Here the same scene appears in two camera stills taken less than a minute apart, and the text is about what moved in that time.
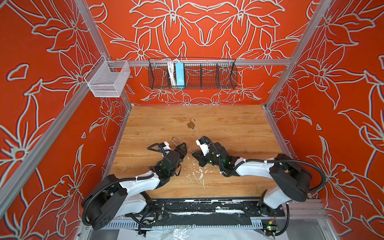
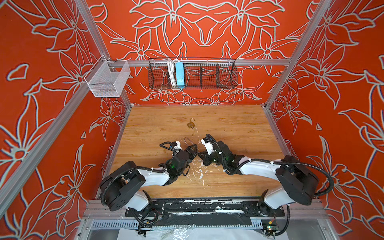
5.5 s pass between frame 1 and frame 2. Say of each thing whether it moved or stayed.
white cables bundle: stayed
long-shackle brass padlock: moved
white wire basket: stayed
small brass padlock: stayed
